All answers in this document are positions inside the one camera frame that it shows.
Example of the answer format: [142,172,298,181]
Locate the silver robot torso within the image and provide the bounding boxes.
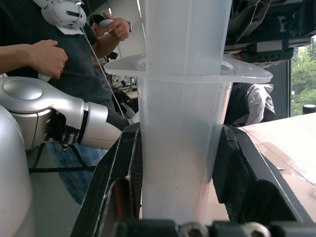
[0,103,36,237]

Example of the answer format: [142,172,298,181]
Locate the background desk with clutter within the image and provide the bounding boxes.
[112,74,139,101]

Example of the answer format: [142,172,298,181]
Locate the white VR headset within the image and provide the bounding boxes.
[33,0,87,28]

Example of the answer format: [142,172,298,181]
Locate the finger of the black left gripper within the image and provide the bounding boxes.
[228,0,273,45]

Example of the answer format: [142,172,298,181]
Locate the large translucent plastic syringe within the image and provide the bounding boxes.
[103,0,274,223]

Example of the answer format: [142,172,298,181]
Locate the bystander with black hair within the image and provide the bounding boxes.
[88,13,109,40]

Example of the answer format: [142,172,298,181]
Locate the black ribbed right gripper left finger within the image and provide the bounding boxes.
[71,124,144,237]

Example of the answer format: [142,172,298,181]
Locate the grey jacket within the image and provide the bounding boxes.
[226,82,276,127]

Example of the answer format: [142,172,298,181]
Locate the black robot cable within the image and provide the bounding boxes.
[29,142,97,174]

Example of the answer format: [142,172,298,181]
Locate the white handheld controller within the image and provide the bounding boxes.
[38,72,53,82]
[98,19,115,33]

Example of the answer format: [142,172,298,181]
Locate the person's left hand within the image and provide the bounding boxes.
[102,10,131,41]

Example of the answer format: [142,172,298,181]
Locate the thin white headset cable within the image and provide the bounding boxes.
[80,24,125,119]

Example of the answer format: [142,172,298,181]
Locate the black round cylinder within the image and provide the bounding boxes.
[302,104,316,116]

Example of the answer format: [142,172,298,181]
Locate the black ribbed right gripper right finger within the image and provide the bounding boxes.
[211,124,316,223]

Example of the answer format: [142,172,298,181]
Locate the person in dark shirt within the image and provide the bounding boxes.
[0,0,135,205]

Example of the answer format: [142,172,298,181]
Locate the person's right hand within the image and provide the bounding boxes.
[29,39,69,80]

